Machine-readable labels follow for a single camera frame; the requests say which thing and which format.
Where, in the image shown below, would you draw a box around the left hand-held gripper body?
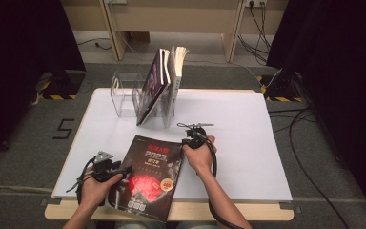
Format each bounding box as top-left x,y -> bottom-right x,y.
90,150 -> 122,183

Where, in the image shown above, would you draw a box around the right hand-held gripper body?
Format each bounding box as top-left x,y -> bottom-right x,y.
177,122 -> 214,150

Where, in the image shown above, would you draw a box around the black and red magazine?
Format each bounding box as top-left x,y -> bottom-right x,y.
108,134 -> 185,222

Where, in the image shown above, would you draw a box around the purple cover magazine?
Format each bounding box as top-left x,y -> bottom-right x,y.
158,48 -> 173,88
135,48 -> 172,127

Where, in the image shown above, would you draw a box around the clear acrylic file rack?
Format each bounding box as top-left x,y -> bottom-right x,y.
109,72 -> 177,120

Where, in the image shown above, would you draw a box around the person's right hand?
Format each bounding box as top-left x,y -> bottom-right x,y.
183,135 -> 218,176

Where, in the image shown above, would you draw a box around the person's left hand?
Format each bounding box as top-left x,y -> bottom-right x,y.
80,174 -> 124,209

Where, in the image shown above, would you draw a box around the black stand base striped tape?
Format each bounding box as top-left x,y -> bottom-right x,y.
39,70 -> 87,101
256,71 -> 304,103

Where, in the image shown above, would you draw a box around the beige office desk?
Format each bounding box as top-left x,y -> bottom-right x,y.
60,0 -> 289,63

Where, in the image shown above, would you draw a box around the black curtain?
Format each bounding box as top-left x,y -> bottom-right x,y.
266,0 -> 366,218
0,0 -> 87,166

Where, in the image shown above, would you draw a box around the thick black gripper cable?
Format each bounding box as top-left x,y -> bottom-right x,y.
198,130 -> 246,229

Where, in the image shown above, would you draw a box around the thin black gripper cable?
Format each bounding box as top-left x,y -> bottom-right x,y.
66,156 -> 96,206

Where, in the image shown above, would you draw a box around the black floor cables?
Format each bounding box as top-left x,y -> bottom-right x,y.
268,106 -> 351,229

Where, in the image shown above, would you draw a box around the black cable with plug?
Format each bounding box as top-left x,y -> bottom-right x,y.
76,37 -> 112,52

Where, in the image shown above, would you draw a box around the bundle of black desk cables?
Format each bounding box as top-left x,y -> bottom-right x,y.
237,1 -> 273,65

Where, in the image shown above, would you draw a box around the white wall socket black plug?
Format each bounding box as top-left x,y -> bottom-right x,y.
245,0 -> 268,8

